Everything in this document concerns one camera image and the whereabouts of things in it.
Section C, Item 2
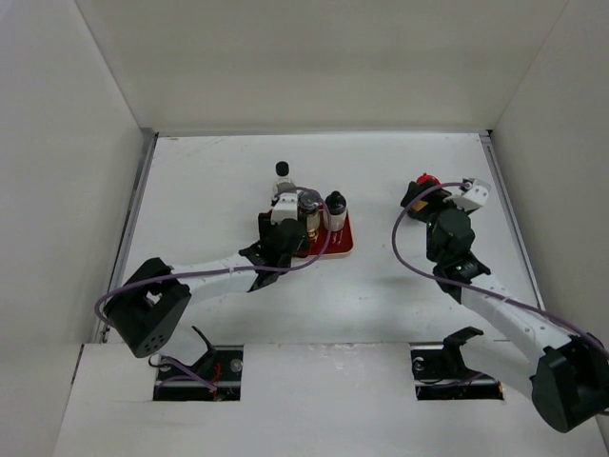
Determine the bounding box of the sauce bottle red cap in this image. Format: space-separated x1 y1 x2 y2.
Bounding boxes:
408 173 451 223

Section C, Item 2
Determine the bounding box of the salt grinder jar grey lid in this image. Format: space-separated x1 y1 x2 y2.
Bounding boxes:
298 190 322 241

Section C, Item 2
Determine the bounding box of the soy sauce bottle black cap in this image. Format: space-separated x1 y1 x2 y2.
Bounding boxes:
271 161 295 204

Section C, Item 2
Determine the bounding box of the salt jar black knob lid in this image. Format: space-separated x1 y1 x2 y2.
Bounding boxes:
324 190 347 232

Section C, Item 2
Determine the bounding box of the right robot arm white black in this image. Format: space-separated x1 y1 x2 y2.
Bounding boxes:
397 174 608 433

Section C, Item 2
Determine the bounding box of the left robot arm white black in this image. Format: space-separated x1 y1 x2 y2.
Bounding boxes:
98 219 307 380

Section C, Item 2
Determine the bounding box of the red tray gold emblem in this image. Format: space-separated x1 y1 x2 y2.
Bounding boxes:
294 209 354 259

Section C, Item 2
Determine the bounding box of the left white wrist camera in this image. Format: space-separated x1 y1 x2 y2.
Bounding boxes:
270 191 299 225

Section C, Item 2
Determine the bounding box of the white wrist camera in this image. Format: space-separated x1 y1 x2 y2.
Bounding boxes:
270 191 299 225
453 178 491 212

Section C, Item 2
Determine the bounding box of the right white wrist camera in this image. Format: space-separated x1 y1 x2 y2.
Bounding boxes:
453 178 491 212

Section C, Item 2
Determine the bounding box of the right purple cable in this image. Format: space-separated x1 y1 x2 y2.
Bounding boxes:
390 180 609 361

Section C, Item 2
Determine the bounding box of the purple cable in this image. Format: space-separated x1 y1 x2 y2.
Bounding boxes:
94 185 332 396
390 180 609 361

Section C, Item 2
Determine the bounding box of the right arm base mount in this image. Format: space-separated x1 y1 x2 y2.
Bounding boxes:
410 327 503 401

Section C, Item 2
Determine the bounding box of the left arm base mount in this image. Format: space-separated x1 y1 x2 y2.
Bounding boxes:
147 328 245 403

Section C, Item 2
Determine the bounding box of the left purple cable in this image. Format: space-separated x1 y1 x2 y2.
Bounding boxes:
94 185 332 396

